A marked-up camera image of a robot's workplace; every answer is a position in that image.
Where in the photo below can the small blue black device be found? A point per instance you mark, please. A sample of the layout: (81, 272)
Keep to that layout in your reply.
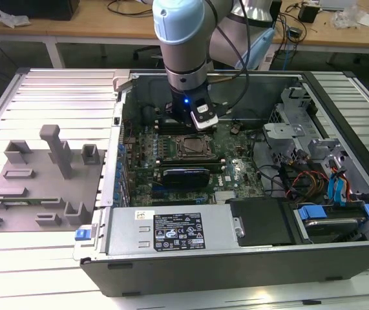
(294, 33)

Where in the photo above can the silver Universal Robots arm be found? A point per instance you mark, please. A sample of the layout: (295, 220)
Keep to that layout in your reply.
(184, 55)

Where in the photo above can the silver power supply unit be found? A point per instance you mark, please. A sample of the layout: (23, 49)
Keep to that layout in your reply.
(132, 232)

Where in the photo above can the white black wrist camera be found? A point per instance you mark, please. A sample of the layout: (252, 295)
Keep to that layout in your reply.
(205, 122)

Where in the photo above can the black RAM slot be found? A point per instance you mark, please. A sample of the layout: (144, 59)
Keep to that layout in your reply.
(168, 131)
(163, 124)

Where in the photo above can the silver chipset heatsink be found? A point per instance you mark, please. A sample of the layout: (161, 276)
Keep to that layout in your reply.
(225, 196)

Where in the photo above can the hard disk blue carrier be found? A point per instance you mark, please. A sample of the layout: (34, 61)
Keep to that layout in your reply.
(329, 227)

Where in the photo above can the CPU socket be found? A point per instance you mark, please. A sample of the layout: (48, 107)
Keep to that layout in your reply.
(180, 155)

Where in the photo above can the blue case latch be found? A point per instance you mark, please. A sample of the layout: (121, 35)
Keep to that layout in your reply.
(82, 234)

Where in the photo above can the long wooden desk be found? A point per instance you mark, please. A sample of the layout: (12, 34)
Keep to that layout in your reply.
(74, 19)

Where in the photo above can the clear plastic bag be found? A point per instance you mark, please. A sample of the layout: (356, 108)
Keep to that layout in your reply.
(345, 17)

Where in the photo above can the black power adapter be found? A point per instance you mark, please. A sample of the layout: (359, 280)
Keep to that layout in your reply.
(307, 14)

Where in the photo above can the crumpled white plastic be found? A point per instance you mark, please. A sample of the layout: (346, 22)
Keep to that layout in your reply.
(13, 19)

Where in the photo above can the grey flat device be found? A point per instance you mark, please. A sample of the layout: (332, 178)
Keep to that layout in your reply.
(336, 3)

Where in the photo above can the black plastic shroud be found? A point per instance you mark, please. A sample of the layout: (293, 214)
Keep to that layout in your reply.
(258, 223)

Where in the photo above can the round coin battery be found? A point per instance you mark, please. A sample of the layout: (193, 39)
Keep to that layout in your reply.
(235, 129)

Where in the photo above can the large black box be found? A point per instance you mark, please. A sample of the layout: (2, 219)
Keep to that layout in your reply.
(26, 8)

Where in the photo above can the silver metal drive cage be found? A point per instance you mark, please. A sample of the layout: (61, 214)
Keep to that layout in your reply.
(287, 129)

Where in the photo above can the green motherboard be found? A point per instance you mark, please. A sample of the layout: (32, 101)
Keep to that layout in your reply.
(236, 155)

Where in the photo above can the black graphics card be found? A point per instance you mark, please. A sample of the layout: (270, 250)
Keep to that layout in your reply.
(185, 177)

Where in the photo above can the open dark PC case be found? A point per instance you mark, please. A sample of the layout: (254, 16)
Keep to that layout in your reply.
(203, 274)

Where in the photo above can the grey parts rack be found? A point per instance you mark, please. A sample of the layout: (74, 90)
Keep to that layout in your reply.
(42, 193)

